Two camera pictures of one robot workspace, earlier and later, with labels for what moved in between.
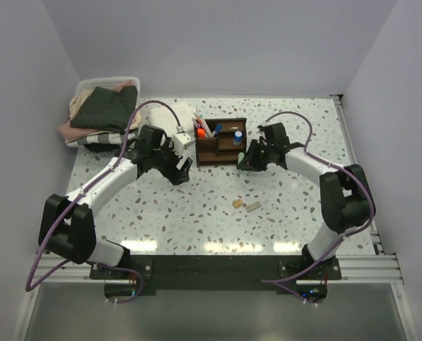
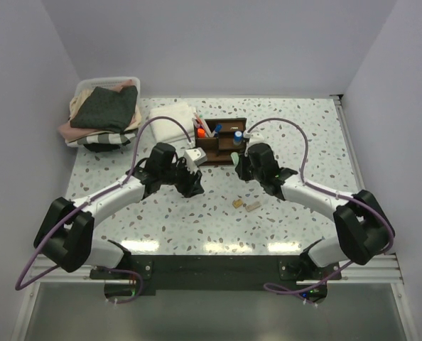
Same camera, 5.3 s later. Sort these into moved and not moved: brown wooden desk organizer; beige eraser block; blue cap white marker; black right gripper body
Moved: black right gripper body
Not moved: brown wooden desk organizer; blue cap white marker; beige eraser block
